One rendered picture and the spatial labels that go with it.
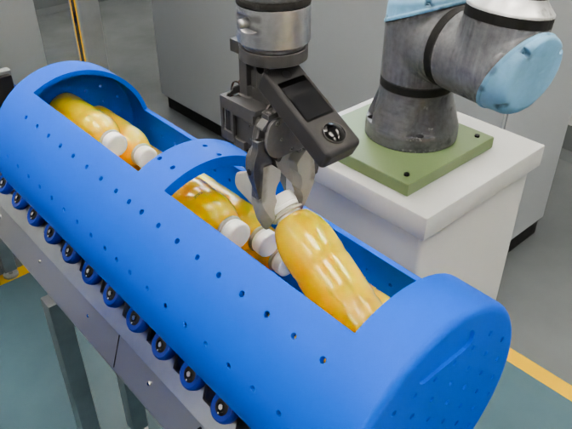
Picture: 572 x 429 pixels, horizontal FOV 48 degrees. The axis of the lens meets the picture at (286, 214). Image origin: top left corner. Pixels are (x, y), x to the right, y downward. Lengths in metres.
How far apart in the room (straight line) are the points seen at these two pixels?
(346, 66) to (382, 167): 1.69
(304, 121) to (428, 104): 0.41
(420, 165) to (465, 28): 0.22
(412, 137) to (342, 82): 1.68
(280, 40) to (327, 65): 2.09
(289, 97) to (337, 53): 2.02
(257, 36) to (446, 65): 0.36
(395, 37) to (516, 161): 0.28
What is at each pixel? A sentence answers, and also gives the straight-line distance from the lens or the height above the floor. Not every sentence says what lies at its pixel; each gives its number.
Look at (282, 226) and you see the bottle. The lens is 0.74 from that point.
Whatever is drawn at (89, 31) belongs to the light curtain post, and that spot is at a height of 1.08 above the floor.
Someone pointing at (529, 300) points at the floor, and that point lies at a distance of 2.65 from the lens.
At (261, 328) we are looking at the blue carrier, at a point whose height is 1.18.
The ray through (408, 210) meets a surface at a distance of 0.94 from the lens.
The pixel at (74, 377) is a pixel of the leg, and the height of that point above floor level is 0.38.
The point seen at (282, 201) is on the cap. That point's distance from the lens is 0.74.
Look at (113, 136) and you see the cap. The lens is 1.11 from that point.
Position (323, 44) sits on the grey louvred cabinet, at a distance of 2.72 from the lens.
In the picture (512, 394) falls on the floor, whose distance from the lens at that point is 2.29.
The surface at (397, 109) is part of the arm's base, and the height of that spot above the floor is 1.23.
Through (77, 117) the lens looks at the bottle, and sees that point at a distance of 1.17.
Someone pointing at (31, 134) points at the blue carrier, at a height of 1.18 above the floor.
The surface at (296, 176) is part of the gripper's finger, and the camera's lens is 0.75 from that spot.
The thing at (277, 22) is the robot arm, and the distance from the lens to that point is 0.64.
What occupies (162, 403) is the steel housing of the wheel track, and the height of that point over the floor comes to 0.87.
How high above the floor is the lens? 1.67
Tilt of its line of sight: 35 degrees down
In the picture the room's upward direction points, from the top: straight up
